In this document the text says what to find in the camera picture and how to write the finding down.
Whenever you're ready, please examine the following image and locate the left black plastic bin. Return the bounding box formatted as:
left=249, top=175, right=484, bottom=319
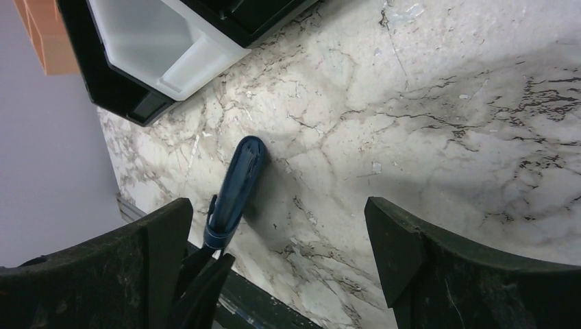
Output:
left=56, top=0, right=180, bottom=127

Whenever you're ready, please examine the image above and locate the right black plastic bin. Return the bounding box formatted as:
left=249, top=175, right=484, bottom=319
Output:
left=183, top=0, right=317, bottom=49

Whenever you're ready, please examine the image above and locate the blue leather card holder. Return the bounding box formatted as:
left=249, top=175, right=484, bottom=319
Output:
left=203, top=136, right=267, bottom=250

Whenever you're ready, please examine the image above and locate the black metal base rail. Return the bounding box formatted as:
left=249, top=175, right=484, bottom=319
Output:
left=187, top=244, right=320, bottom=328

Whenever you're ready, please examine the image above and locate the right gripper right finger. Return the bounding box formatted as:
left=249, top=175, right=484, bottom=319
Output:
left=364, top=197, right=580, bottom=328

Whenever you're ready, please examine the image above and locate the black plastic bin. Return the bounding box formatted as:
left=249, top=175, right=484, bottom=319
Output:
left=183, top=0, right=317, bottom=49
left=56, top=0, right=180, bottom=127

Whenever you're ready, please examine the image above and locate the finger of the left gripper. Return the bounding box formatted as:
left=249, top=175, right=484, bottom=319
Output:
left=166, top=247, right=235, bottom=329

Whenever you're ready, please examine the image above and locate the orange plastic file organizer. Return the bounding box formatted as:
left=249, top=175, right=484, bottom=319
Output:
left=14, top=0, right=80, bottom=75

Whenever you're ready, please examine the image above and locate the white plastic bin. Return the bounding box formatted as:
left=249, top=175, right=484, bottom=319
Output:
left=88, top=0, right=250, bottom=101

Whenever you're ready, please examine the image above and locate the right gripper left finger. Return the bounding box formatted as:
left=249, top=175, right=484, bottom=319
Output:
left=1, top=198, right=193, bottom=328

